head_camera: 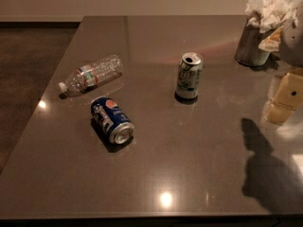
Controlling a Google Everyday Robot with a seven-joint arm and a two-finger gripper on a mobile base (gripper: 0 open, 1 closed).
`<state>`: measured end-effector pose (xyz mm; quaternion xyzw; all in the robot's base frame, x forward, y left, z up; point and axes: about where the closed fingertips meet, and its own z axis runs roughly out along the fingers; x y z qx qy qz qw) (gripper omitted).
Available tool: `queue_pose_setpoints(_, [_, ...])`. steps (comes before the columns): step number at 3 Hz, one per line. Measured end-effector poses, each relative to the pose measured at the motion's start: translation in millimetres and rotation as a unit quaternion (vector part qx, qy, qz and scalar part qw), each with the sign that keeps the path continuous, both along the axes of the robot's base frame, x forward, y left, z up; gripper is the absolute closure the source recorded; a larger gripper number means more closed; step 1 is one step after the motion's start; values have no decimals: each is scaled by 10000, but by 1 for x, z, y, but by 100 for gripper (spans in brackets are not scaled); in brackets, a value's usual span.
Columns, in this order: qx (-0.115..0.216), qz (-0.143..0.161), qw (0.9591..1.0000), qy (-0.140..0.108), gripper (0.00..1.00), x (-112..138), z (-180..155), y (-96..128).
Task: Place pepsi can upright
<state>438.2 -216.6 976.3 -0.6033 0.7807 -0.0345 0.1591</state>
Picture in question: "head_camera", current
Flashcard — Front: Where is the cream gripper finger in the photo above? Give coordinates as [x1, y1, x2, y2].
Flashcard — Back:
[258, 26, 283, 52]
[265, 72, 303, 125]

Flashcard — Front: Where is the clear plastic water bottle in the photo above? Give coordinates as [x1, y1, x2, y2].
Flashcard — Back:
[59, 55, 123, 97]

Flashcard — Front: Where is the metal cup holder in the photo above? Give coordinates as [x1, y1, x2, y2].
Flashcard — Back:
[235, 23, 272, 67]

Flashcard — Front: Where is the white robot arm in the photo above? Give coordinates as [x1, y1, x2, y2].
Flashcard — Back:
[262, 5, 303, 126]

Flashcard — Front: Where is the green 7up can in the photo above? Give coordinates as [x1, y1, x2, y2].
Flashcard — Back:
[175, 52, 204, 99]

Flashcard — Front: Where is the blue pepsi can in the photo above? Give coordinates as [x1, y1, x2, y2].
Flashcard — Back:
[91, 96, 134, 145]

